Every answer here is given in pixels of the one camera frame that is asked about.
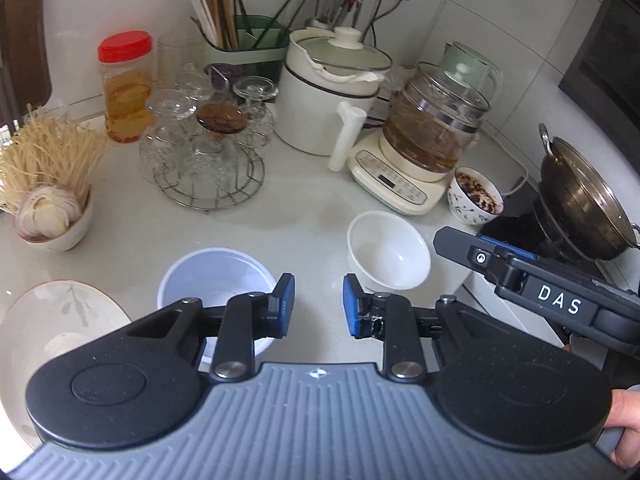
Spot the brown glass lid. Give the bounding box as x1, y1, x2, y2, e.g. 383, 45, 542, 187
195, 102, 250, 135

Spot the red lid plastic jar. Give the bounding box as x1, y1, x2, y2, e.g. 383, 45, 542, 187
97, 30, 154, 144

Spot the cluster of clear glass cups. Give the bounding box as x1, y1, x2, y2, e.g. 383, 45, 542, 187
138, 62, 278, 186

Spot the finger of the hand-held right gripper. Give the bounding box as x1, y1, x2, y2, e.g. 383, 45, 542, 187
433, 226, 539, 286

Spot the white bowl with onion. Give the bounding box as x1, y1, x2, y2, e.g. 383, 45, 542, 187
14, 185, 95, 253

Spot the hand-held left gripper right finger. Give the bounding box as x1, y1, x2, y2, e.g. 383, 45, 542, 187
342, 274, 521, 380

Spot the tall clear glass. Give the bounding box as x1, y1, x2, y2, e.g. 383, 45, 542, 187
157, 32, 196, 88

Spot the sliced onion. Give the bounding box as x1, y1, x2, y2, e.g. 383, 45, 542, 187
15, 184, 83, 240

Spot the large leaf print plate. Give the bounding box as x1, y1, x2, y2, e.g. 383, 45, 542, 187
0, 280, 132, 456

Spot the floral cup with food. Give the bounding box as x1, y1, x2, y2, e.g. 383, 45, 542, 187
446, 166, 505, 225

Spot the white pot with lid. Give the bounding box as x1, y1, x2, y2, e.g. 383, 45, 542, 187
273, 26, 394, 171

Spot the pale green kettle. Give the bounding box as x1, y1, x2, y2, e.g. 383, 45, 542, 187
439, 41, 504, 111

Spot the bundle of wooden chopsticks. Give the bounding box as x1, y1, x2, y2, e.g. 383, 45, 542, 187
186, 0, 241, 51

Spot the person's right hand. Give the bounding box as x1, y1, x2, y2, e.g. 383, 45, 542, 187
604, 386, 640, 470

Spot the glass electric kettle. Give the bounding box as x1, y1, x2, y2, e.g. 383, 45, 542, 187
347, 62, 494, 217

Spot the green chopstick holder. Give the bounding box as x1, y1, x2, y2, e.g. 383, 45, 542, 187
200, 14, 301, 78

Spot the dark wok with lid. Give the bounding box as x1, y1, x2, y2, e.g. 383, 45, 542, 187
531, 122, 640, 262

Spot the pale blue plastic bowl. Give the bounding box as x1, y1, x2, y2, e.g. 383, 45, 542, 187
157, 246, 278, 363

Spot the plain white bowl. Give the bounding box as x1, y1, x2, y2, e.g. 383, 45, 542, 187
347, 211, 432, 292

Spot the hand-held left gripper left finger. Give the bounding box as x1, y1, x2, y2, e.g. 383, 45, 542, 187
125, 273, 296, 381

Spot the black gas stove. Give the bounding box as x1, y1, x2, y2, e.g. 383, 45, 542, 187
477, 212, 640, 293

